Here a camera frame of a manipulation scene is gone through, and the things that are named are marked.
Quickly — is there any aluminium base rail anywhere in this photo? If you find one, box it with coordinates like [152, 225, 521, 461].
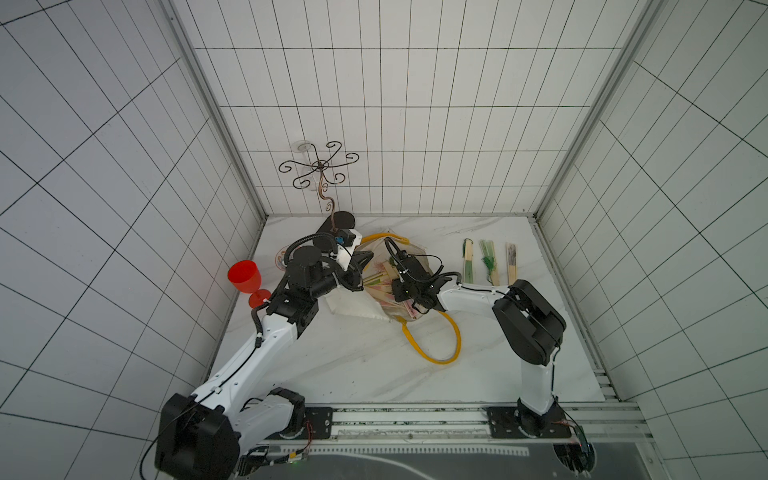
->
[170, 400, 652, 451]

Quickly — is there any light green folding fan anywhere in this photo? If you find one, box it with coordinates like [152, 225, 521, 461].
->
[462, 238, 474, 284]

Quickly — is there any black scrolled metal stand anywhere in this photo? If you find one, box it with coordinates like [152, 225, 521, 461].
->
[278, 140, 360, 233]

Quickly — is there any white canvas tote bag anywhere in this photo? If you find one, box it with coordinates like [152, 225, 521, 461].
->
[323, 230, 463, 366]

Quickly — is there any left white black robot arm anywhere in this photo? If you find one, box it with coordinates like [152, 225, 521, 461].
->
[150, 239, 373, 479]

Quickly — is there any red plastic goblet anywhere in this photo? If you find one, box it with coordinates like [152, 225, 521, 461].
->
[227, 260, 271, 309]

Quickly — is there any grey pink folding fan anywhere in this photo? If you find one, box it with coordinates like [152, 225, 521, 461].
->
[505, 243, 518, 285]

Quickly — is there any green tasselled folding fan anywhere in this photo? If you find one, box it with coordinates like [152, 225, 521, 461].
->
[480, 240, 500, 286]

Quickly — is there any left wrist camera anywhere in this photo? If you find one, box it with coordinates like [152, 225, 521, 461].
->
[334, 229, 362, 270]

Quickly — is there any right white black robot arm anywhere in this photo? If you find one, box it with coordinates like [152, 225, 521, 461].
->
[392, 250, 566, 438]

